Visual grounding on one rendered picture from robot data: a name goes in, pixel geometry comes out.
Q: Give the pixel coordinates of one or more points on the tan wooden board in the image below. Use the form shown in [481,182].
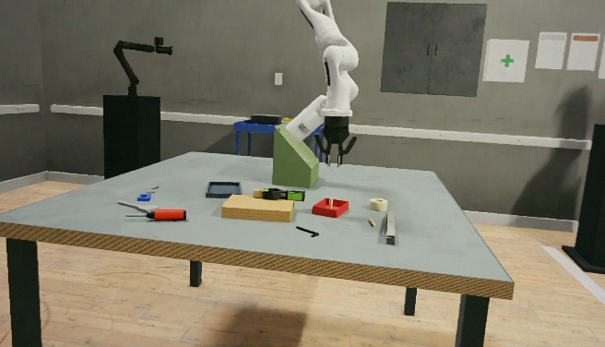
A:
[256,208]

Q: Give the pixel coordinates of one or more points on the red rectangular tray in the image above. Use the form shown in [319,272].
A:
[322,208]

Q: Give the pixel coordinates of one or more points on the red-handled screwdriver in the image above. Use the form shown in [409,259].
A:
[164,215]

